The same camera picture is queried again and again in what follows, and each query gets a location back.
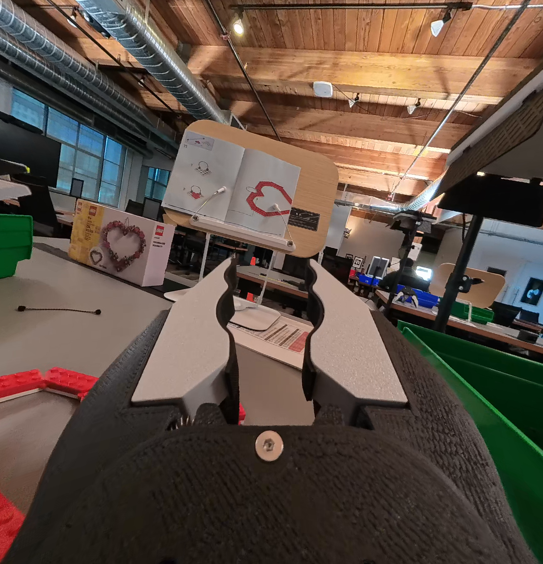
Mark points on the black camera tripod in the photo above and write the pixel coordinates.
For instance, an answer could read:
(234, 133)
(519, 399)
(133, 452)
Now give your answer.
(410, 220)

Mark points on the silver spiral air duct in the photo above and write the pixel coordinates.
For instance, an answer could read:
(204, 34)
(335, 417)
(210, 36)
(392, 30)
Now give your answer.
(161, 48)
(412, 200)

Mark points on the small window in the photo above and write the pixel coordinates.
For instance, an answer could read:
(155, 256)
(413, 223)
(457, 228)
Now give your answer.
(157, 185)

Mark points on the laminated paper sheet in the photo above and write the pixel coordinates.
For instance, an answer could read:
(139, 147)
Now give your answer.
(280, 339)

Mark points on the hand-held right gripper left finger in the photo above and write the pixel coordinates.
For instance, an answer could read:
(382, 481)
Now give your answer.
(183, 352)

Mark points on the white track spotlight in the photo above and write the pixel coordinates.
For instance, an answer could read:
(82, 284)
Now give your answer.
(438, 27)
(412, 108)
(352, 102)

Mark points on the black office chair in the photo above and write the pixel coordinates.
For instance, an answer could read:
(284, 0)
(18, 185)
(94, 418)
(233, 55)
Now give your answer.
(143, 209)

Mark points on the blue plastic bin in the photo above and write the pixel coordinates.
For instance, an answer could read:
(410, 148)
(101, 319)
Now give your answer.
(425, 298)

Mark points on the black light track rail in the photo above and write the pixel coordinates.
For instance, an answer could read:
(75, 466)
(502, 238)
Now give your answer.
(351, 6)

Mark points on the grey insulated ceiling pipe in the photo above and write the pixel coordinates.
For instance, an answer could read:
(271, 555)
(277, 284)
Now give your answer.
(46, 57)

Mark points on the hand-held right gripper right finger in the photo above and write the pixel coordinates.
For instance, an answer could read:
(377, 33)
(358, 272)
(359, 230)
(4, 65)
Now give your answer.
(355, 352)

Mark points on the raised desk top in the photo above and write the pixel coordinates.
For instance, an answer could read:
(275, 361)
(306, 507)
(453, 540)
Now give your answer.
(509, 132)

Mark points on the small green plastic bin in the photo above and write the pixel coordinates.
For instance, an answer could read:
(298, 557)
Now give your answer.
(478, 313)

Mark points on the large dark screen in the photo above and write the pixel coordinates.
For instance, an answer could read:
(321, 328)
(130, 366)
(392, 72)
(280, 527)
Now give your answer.
(24, 150)

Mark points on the wooden book stand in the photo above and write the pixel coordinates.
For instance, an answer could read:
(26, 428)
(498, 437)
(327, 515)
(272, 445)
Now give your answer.
(492, 286)
(315, 189)

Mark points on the black stand pole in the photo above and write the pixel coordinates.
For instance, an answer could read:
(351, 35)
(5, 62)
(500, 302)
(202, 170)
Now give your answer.
(456, 273)

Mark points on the white post stand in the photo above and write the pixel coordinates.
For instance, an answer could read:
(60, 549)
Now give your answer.
(179, 294)

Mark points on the lego box with heart picture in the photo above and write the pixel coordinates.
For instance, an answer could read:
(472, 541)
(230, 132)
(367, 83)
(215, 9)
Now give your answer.
(126, 242)

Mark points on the open instruction booklet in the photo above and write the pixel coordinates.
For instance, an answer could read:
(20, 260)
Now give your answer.
(205, 176)

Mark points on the lit track spotlight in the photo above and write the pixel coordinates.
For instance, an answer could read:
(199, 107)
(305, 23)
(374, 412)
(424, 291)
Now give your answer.
(238, 27)

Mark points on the large green plastic bin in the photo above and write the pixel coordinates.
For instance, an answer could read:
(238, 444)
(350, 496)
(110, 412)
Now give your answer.
(496, 396)

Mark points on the dark framed wall picture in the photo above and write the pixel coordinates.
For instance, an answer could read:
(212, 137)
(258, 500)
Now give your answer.
(533, 291)

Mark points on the long wooden table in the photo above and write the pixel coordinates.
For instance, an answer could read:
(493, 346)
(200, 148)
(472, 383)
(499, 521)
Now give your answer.
(276, 282)
(496, 335)

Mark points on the large window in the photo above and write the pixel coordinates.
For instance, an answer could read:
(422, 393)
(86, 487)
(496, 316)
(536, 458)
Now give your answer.
(86, 163)

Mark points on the white ceiling access point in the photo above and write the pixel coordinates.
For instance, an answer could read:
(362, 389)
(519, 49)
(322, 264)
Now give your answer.
(322, 89)

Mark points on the white framed monitor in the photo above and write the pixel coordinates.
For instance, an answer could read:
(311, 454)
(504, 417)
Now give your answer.
(379, 266)

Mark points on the red lego heart frame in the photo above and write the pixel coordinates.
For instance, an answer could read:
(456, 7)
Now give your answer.
(64, 381)

